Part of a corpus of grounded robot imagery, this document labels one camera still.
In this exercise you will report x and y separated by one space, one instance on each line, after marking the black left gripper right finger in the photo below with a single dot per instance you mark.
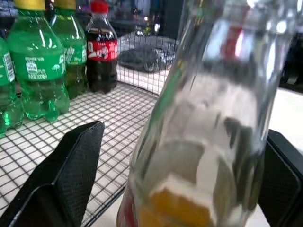
281 179

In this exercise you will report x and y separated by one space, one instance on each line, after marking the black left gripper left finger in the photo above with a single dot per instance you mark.
59 179

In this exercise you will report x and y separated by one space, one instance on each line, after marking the clear glass bottle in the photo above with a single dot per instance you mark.
203 123

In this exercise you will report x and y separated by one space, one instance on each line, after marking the green plastic soda bottle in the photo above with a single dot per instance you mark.
71 45
35 63
7 94

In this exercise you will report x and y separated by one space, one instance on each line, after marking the dark cola bottle red label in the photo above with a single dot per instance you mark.
101 52

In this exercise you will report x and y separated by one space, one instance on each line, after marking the dark grey crumpled cloth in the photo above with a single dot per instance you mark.
148 54

